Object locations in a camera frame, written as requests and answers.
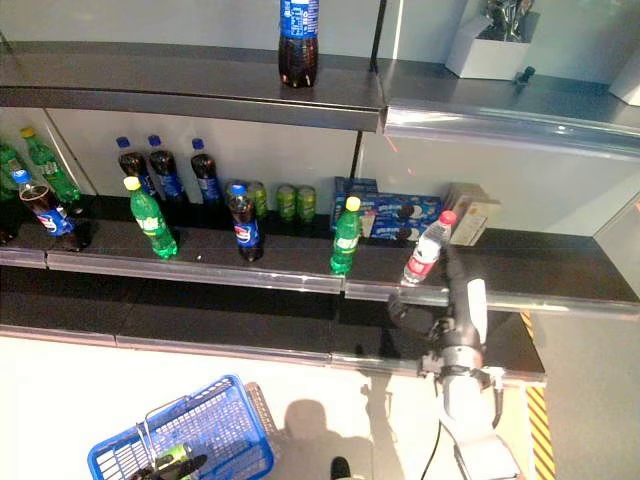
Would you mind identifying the black shelf board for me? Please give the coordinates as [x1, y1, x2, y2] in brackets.
[0, 40, 389, 134]

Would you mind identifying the white open cardboard box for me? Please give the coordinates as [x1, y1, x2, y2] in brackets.
[444, 10, 542, 82]

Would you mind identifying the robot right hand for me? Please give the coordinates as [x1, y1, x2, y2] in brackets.
[387, 244, 490, 352]

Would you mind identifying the pepsi cola bottle blue cap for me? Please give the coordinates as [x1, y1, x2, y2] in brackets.
[189, 137, 224, 207]
[11, 169, 92, 252]
[227, 183, 265, 263]
[115, 136, 157, 201]
[146, 133, 189, 204]

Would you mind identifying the black shelf with drinks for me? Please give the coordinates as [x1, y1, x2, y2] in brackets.
[0, 193, 640, 322]

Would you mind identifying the shiny silver wrapped item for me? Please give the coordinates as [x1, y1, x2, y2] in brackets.
[483, 0, 532, 42]

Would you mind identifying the yellow black hazard tape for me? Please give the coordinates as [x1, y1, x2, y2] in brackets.
[519, 309, 557, 480]

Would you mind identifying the grey shelf board clear rail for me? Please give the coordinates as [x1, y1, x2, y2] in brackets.
[378, 58, 640, 162]

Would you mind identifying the green sprite bottle yellow cap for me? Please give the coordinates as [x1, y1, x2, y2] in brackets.
[19, 126, 82, 204]
[122, 175, 180, 261]
[329, 195, 363, 277]

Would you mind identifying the blue oreo cookie box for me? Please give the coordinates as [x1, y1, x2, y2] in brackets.
[331, 175, 380, 232]
[358, 191, 444, 244]

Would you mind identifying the white box corner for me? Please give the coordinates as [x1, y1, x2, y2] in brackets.
[606, 48, 640, 107]

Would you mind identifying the empty black shelf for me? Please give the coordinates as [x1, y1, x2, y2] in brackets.
[0, 264, 547, 387]

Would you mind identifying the green drink can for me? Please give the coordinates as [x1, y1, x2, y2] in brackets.
[156, 443, 194, 469]
[295, 184, 318, 224]
[275, 184, 299, 223]
[224, 180, 269, 220]

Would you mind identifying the blue plastic shopping basket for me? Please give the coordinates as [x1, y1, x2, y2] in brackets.
[87, 374, 277, 480]

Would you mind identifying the large pepsi cola bottle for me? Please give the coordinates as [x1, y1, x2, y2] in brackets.
[277, 0, 322, 90]

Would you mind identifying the water bottle red cap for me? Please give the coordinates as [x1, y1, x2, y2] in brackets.
[402, 210, 459, 287]

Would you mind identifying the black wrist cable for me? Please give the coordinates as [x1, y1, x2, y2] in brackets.
[418, 418, 443, 480]

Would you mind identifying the beige carton box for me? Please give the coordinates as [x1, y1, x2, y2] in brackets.
[441, 181, 502, 248]

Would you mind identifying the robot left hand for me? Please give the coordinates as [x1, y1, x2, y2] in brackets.
[142, 452, 209, 480]

